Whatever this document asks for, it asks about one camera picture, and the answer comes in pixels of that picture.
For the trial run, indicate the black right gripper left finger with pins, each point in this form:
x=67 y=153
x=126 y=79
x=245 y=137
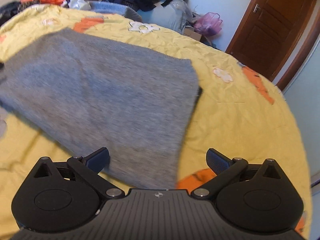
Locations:
x=97 y=160

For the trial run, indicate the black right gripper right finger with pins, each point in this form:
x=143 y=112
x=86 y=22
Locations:
x=217 y=162

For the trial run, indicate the grey knit sweater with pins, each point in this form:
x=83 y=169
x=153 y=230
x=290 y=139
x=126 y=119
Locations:
x=88 y=92

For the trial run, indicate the yellow flowered bed quilt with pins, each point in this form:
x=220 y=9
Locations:
x=232 y=116

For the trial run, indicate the cardboard box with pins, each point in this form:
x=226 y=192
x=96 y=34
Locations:
x=191 y=33

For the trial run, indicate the pink plastic bag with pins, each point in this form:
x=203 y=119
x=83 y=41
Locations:
x=208 y=24

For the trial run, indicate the blue pillow bundle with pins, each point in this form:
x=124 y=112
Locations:
x=174 y=16

